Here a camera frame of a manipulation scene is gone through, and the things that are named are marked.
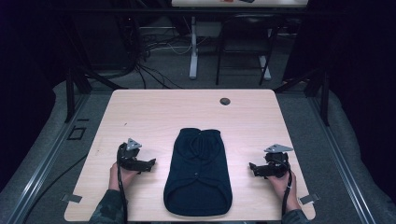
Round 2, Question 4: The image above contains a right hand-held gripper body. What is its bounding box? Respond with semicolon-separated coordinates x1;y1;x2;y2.
262;143;294;179

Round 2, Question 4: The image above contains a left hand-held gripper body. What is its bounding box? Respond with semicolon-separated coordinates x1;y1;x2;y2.
116;137;143;171

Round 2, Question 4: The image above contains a dark navy garment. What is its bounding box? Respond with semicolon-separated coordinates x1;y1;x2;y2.
163;127;233;217

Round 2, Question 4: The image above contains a person's left hand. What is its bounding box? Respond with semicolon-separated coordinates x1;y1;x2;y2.
108;161;140;192

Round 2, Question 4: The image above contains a grey table edge clip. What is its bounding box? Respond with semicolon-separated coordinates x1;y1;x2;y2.
298;192;320;205
61;192;83;204

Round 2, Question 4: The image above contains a black metal stand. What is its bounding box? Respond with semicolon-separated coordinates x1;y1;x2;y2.
274;67;331;127
64;66;129;123

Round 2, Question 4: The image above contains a black chair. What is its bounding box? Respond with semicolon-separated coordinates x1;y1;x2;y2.
215;12;280;87

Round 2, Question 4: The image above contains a white desk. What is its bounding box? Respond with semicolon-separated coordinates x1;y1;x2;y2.
171;0;309;80

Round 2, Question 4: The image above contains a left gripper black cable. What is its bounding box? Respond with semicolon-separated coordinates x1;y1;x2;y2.
116;145;129;224

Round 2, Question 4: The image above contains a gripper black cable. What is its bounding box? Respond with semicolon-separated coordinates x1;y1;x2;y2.
116;145;129;224
280;161;293;217

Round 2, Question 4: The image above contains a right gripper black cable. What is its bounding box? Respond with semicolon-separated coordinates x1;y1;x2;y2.
280;161;293;217

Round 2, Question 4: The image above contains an aluminium floor rail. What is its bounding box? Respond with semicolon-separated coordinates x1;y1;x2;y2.
307;94;377;224
6;92;92;224

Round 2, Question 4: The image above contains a black floor cable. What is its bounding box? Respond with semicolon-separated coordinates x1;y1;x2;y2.
21;152;90;224

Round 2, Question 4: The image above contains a tangle of floor cables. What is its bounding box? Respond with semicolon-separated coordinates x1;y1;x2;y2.
124;15;194;91

